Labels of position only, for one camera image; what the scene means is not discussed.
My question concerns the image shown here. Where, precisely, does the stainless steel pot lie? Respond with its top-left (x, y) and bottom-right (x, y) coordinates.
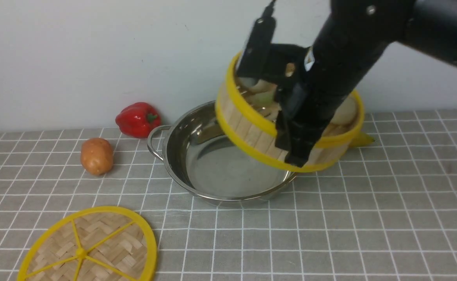
top-left (147, 101), bottom-right (296, 208)

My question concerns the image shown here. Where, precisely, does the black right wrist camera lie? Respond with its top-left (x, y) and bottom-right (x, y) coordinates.
top-left (236, 0), bottom-right (276, 79)

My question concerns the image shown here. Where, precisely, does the yellow banana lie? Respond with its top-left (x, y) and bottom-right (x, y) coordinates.
top-left (349, 132), bottom-right (376, 148)

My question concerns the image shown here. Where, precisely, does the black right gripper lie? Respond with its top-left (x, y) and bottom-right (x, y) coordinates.
top-left (265, 43), bottom-right (369, 168)

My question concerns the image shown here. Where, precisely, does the yellow bamboo steamer basket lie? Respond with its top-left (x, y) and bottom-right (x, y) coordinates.
top-left (215, 55), bottom-right (365, 173)

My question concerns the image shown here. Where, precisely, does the yellow bamboo steamer lid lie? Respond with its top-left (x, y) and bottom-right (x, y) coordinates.
top-left (17, 206), bottom-right (158, 281)

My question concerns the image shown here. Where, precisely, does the brown potato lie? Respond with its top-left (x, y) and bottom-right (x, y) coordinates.
top-left (80, 137), bottom-right (114, 176)

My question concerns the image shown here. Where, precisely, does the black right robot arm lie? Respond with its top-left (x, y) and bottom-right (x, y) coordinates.
top-left (275, 0), bottom-right (457, 167)

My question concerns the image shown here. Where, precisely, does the red bell pepper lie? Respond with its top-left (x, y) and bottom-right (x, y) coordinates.
top-left (115, 102), bottom-right (162, 139)

